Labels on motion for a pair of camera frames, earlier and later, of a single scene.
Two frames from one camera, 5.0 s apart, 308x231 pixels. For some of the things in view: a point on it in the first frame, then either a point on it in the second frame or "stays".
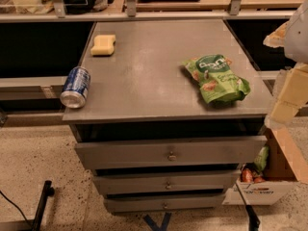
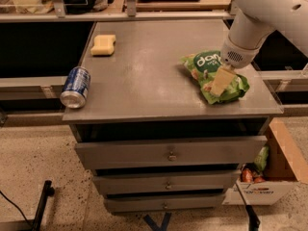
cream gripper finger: (293, 94) to (222, 80)
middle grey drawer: (166, 183) stays
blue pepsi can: (76, 87) stays
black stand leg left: (48, 192) stays
